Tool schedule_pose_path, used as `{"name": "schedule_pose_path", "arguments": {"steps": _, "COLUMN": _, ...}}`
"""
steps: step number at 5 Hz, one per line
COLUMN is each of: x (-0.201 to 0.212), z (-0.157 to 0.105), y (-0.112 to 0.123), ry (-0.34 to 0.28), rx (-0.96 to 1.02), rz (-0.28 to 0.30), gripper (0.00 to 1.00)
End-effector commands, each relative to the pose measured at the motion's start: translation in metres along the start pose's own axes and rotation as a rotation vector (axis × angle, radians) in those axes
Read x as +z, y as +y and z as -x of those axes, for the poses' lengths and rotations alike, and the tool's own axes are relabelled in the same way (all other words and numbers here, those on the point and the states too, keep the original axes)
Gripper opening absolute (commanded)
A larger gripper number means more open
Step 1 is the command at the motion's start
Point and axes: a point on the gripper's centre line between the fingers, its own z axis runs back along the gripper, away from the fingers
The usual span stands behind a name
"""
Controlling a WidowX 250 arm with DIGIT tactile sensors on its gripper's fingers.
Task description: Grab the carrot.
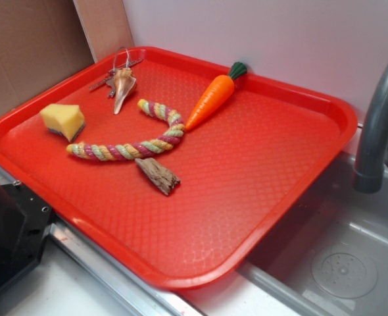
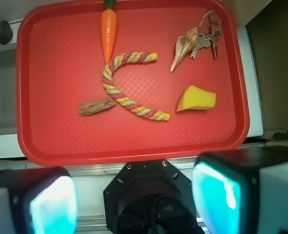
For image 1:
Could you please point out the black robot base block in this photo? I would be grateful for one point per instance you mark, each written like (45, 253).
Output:
(25, 221)

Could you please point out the orange plastic toy carrot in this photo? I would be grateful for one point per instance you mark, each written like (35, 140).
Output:
(215, 95)

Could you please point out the red plastic tray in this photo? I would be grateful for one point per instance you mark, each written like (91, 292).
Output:
(240, 170)

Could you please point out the brown driftwood piece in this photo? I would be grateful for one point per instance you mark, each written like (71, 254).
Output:
(164, 179)

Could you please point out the brown conch seashell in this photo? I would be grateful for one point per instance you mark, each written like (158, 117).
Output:
(124, 83)

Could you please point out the yellow sponge piece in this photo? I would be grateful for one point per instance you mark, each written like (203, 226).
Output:
(66, 120)

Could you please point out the grey plastic sink basin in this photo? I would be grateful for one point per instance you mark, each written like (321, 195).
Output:
(328, 255)

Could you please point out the brown cardboard panel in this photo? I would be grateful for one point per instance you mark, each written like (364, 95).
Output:
(41, 44)

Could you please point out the grey plastic faucet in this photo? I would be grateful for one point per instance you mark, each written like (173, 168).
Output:
(372, 152)

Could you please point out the multicolour twisted rope toy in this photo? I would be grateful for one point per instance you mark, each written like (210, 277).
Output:
(145, 149)

